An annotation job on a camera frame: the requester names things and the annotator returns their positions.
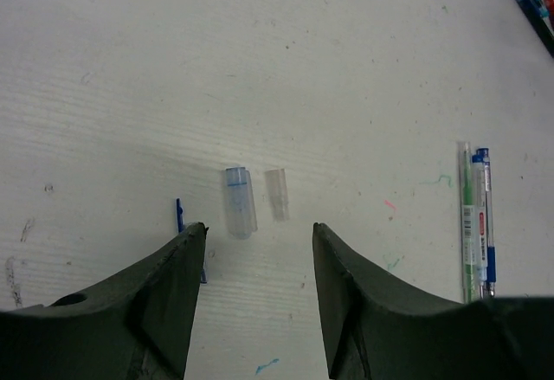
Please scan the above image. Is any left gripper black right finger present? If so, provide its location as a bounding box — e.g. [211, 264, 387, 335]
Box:
[312, 223, 553, 379]

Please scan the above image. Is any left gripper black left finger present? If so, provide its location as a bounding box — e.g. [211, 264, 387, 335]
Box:
[1, 222, 207, 379]

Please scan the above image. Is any grey pen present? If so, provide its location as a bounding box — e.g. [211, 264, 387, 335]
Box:
[458, 141, 476, 303]

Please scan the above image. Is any blue pen pile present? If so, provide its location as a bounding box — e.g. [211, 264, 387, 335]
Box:
[515, 0, 553, 56]

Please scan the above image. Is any clear pen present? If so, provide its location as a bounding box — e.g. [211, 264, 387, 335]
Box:
[472, 149, 488, 299]

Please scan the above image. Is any small clear pen cap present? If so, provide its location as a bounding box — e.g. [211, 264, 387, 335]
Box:
[264, 169, 289, 222]

